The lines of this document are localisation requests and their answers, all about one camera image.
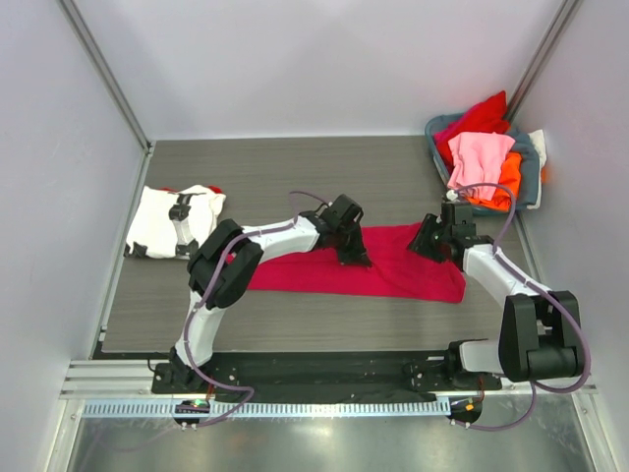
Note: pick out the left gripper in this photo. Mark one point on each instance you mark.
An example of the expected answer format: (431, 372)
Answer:
(358, 257)

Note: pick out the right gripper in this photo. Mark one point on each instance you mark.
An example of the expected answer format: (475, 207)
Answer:
(431, 236)

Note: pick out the crimson t shirt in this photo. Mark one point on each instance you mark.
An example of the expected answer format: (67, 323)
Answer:
(396, 272)

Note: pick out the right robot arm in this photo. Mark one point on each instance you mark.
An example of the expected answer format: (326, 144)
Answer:
(540, 338)

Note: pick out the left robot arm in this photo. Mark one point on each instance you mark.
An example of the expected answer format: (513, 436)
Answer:
(222, 269)

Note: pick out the pink t shirt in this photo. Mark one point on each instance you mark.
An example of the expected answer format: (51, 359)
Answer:
(477, 159)

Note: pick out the orange t shirt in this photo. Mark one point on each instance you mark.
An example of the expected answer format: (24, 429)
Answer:
(509, 181)

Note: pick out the blue laundry basket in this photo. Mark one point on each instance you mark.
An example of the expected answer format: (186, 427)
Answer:
(531, 167)

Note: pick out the red t shirt in basket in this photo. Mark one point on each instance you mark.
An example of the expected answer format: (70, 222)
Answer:
(484, 117)

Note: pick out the white cloth in basket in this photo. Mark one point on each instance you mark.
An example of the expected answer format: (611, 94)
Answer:
(538, 141)

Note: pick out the folded white t shirt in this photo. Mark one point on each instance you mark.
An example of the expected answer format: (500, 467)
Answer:
(170, 224)

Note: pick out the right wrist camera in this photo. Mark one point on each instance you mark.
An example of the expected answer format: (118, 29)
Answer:
(453, 196)

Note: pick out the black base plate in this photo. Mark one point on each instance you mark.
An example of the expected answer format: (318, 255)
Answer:
(346, 377)

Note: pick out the right aluminium frame post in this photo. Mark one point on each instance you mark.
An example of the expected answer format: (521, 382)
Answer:
(558, 26)

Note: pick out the aluminium frame post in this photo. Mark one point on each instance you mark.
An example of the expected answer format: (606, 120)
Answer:
(95, 55)
(558, 26)

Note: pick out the left aluminium frame post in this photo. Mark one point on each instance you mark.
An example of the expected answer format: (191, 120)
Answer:
(95, 55)

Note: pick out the slotted cable duct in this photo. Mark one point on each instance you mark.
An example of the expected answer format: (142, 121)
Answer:
(198, 409)

